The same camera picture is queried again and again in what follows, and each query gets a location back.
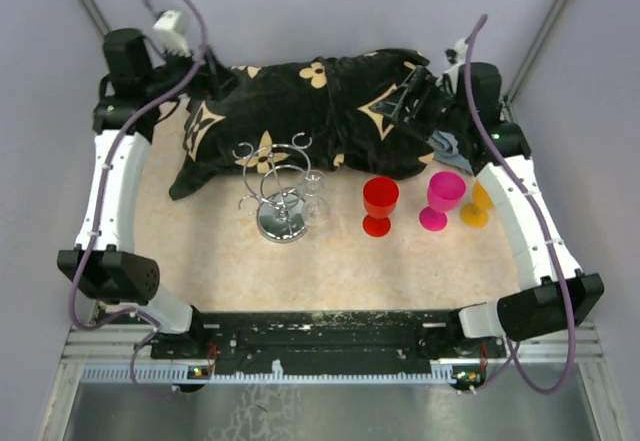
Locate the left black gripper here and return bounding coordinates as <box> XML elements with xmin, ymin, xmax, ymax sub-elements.
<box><xmin>143</xmin><ymin>38</ymin><xmax>246</xmax><ymax>104</ymax></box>

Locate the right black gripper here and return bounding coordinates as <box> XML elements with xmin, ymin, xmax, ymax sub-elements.
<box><xmin>370</xmin><ymin>67</ymin><xmax>468</xmax><ymax>141</ymax></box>

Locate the pink plastic wine glass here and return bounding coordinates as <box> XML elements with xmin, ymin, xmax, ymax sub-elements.
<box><xmin>419</xmin><ymin>171</ymin><xmax>467</xmax><ymax>232</ymax></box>

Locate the red plastic wine glass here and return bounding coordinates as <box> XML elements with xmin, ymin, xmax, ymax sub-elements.
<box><xmin>362</xmin><ymin>176</ymin><xmax>399</xmax><ymax>237</ymax></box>

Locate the yellow plastic wine glass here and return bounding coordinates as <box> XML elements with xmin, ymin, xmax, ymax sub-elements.
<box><xmin>460</xmin><ymin>181</ymin><xmax>494</xmax><ymax>229</ymax></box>

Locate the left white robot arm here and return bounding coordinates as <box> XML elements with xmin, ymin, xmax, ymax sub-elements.
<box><xmin>57</xmin><ymin>28</ymin><xmax>236</xmax><ymax>358</ymax></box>

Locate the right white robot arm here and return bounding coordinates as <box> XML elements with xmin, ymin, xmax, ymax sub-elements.
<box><xmin>373</xmin><ymin>62</ymin><xmax>604</xmax><ymax>357</ymax></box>

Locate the chrome wine glass rack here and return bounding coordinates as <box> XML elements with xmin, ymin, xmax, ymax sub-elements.
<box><xmin>232</xmin><ymin>132</ymin><xmax>313</xmax><ymax>244</ymax></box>

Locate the clear wine glass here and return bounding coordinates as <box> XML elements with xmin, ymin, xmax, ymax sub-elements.
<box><xmin>296</xmin><ymin>170</ymin><xmax>330</xmax><ymax>226</ymax></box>

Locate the blue denim cloth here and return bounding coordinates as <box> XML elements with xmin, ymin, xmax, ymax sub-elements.
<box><xmin>428</xmin><ymin>130</ymin><xmax>473</xmax><ymax>175</ymax></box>

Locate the black patterned plush blanket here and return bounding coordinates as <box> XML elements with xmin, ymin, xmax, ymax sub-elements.
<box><xmin>169</xmin><ymin>49</ymin><xmax>432</xmax><ymax>201</ymax></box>

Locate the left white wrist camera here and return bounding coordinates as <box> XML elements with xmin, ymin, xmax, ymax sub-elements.
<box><xmin>152</xmin><ymin>10</ymin><xmax>192</xmax><ymax>58</ymax></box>

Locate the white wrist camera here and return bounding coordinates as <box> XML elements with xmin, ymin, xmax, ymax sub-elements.
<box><xmin>443</xmin><ymin>38</ymin><xmax>469</xmax><ymax>92</ymax></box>
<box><xmin>152</xmin><ymin>10</ymin><xmax>192</xmax><ymax>58</ymax></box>

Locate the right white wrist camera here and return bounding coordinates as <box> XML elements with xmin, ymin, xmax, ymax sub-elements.
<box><xmin>443</xmin><ymin>38</ymin><xmax>469</xmax><ymax>92</ymax></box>

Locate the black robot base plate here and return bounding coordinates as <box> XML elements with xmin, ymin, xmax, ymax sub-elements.
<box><xmin>151</xmin><ymin>310</ymin><xmax>505</xmax><ymax>376</ymax></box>

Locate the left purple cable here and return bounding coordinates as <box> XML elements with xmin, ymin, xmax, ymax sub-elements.
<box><xmin>66</xmin><ymin>0</ymin><xmax>210</xmax><ymax>400</ymax></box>

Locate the grey slotted cable duct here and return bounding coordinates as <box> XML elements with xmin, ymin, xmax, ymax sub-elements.
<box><xmin>79</xmin><ymin>358</ymin><xmax>490</xmax><ymax>385</ymax></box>

